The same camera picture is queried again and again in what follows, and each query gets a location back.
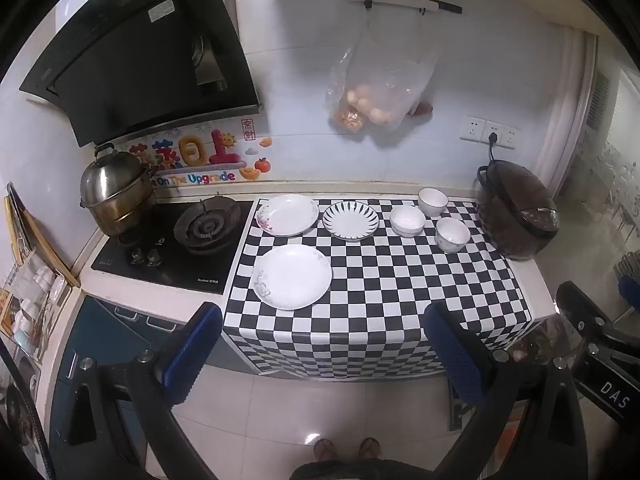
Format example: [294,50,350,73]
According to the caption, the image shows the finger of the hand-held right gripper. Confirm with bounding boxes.
[555,281,617,342]
[617,275,640,323]

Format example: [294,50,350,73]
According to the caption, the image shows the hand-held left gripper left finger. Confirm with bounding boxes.
[60,301,226,480]

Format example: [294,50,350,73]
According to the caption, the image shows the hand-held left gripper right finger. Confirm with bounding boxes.
[424,301,592,480]

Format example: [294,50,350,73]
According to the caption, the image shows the white bowl floral print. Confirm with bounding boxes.
[434,217,472,254]

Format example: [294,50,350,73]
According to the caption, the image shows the white plate grey floral print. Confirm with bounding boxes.
[251,244,333,311]

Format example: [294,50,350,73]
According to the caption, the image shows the plain white bowl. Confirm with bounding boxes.
[389,205,427,238]

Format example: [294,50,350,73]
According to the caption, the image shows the white bowl blue rim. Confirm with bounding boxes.
[418,187,449,218]

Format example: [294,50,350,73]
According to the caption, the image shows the white plate red floral print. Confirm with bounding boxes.
[256,193,320,237]

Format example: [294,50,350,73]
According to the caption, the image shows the white plate dark striped rim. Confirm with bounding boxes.
[321,200,381,243]

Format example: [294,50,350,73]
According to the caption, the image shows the black and white checkered cloth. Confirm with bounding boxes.
[221,195,558,378]

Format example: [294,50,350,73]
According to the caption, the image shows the black glass gas stove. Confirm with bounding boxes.
[90,198,256,297]

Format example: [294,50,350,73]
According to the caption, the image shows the blue kitchen cabinet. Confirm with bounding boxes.
[47,295,241,466]

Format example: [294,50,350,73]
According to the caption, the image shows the dark brown rice cooker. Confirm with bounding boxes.
[476,160,560,262]

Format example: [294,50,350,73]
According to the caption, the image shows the person's dark clothing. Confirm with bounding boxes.
[290,457,436,480]

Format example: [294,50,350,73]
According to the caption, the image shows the dish rack with cups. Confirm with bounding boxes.
[0,250,71,361]

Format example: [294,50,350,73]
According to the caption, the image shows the wooden cutting board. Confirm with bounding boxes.
[5,182,81,288]

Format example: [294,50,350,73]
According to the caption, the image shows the stainless steel steamer pot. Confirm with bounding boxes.
[80,142,157,238]

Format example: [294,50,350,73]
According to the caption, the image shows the clear plastic bag of eggs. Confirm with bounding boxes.
[326,12,441,135]

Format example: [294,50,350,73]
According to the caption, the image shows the black range hood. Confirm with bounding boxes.
[19,0,263,148]

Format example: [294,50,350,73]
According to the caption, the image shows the white wall outlet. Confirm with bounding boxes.
[486,121,521,150]
[460,115,488,143]

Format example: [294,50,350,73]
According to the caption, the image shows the colourful wall sticker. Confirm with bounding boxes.
[127,119,273,188]

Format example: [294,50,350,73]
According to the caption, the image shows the white wall hook rail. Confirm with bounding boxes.
[348,0,463,16]

